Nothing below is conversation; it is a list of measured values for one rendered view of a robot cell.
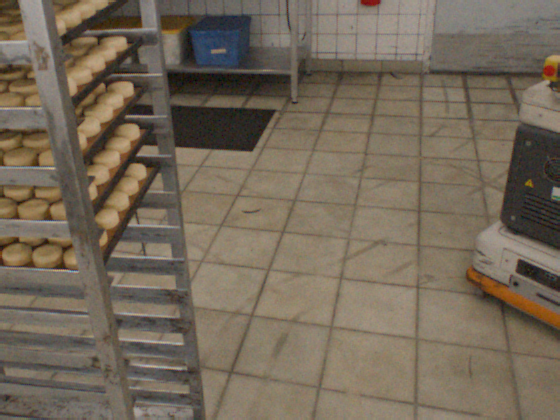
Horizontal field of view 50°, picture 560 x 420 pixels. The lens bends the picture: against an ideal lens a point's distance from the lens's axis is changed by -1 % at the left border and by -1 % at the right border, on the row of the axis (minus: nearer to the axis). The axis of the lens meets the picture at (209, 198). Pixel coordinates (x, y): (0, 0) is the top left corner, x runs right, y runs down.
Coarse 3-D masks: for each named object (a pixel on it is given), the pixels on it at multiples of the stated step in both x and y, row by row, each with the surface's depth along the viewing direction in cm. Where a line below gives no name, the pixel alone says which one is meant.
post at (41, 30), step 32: (32, 0) 69; (32, 32) 71; (64, 96) 76; (64, 128) 77; (64, 160) 79; (64, 192) 82; (96, 224) 87; (96, 256) 88; (96, 288) 90; (96, 320) 93; (128, 384) 103; (128, 416) 104
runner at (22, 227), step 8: (0, 224) 91; (8, 224) 91; (16, 224) 90; (24, 224) 90; (32, 224) 90; (40, 224) 90; (48, 224) 89; (56, 224) 89; (64, 224) 89; (0, 232) 92; (8, 232) 91; (16, 232) 91; (24, 232) 91; (32, 232) 91; (40, 232) 90; (48, 232) 90; (56, 232) 90; (64, 232) 89; (104, 232) 91
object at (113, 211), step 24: (144, 168) 124; (120, 192) 116; (96, 216) 108; (120, 216) 111; (0, 240) 105; (24, 240) 104; (48, 240) 104; (0, 264) 100; (24, 264) 100; (48, 264) 98; (72, 264) 96
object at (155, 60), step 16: (144, 0) 112; (144, 16) 114; (160, 32) 117; (160, 48) 117; (160, 64) 118; (160, 96) 121; (160, 112) 123; (160, 144) 127; (176, 160) 131; (176, 176) 132; (176, 208) 134; (176, 224) 136; (176, 256) 141; (176, 288) 146; (192, 304) 150; (192, 320) 151; (192, 336) 153; (192, 368) 158
